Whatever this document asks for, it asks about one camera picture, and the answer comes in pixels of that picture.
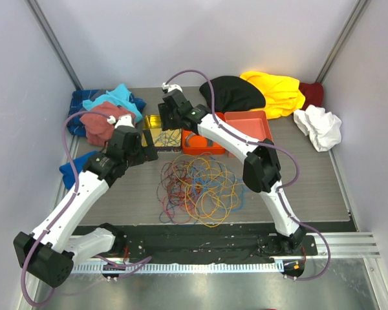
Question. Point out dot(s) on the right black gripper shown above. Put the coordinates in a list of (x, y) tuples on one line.
[(163, 112)]

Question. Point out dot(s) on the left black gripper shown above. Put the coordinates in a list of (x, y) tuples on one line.
[(149, 152)]

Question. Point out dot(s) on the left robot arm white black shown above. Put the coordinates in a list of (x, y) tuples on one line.
[(48, 252)]

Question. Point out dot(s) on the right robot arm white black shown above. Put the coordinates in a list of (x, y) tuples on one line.
[(261, 166)]

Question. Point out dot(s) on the gold tin box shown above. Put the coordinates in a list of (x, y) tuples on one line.
[(165, 141)]

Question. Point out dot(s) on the orange square tray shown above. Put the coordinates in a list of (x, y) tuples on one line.
[(193, 144)]

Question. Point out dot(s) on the salmon pink cloth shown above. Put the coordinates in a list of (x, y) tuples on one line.
[(98, 129)]

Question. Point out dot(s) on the cyan cloth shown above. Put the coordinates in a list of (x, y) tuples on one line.
[(120, 97)]

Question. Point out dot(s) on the black cloth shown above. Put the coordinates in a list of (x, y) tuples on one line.
[(233, 94)]

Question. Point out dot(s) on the salmon pink square tray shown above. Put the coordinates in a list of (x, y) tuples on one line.
[(251, 123)]

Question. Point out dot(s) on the royal blue cloth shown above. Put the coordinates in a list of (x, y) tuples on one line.
[(67, 171)]

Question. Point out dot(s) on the blue plaid cloth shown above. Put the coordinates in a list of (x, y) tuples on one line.
[(75, 126)]

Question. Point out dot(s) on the yellow cloth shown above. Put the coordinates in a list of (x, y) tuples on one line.
[(281, 93)]

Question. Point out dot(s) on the dark red cloth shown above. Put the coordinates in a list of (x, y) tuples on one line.
[(313, 93)]

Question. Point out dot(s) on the white cloth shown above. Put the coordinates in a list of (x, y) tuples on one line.
[(321, 127)]

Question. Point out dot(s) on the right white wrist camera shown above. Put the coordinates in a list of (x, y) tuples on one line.
[(167, 88)]

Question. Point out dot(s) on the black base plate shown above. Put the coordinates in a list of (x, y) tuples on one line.
[(231, 243)]

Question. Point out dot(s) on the white slotted cable duct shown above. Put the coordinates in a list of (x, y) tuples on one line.
[(93, 267)]

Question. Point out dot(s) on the left aluminium frame post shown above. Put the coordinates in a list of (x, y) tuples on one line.
[(53, 41)]

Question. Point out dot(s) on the aluminium frame post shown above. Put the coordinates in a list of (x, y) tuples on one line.
[(350, 24), (53, 41)]

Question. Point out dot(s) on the aluminium rail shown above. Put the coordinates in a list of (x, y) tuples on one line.
[(352, 245)]

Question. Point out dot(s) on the right aluminium frame post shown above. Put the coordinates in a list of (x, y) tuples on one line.
[(350, 24)]

